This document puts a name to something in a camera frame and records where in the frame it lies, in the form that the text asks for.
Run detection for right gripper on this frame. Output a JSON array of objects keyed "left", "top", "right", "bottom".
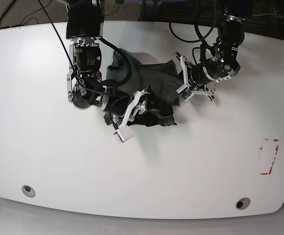
[{"left": 100, "top": 89, "right": 151, "bottom": 129}]

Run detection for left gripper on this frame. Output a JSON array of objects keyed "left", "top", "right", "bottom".
[{"left": 178, "top": 59, "right": 214, "bottom": 101}]

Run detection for dark grey t-shirt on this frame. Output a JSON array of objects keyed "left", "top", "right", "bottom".
[{"left": 106, "top": 49, "right": 182, "bottom": 127}]

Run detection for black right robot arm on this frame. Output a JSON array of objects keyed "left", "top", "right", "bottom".
[{"left": 62, "top": 0, "right": 158, "bottom": 129}]

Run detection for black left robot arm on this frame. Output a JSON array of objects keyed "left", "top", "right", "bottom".
[{"left": 175, "top": 0, "right": 253, "bottom": 101}]

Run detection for red tape rectangle marking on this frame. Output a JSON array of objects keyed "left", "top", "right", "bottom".
[{"left": 256, "top": 139, "right": 280, "bottom": 175}]

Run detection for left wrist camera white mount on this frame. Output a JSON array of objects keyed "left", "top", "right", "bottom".
[{"left": 174, "top": 52, "right": 194, "bottom": 101}]

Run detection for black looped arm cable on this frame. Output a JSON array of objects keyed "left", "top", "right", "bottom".
[{"left": 168, "top": 0, "right": 218, "bottom": 43}]

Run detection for left table cable grommet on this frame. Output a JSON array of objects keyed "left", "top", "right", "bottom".
[{"left": 22, "top": 185, "right": 36, "bottom": 198}]

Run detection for table cable grommet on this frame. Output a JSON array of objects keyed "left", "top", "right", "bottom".
[
  {"left": 236, "top": 197, "right": 251, "bottom": 210},
  {"left": 22, "top": 185, "right": 36, "bottom": 198}
]

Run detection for right table cable grommet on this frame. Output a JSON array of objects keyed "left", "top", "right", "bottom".
[{"left": 236, "top": 197, "right": 251, "bottom": 210}]

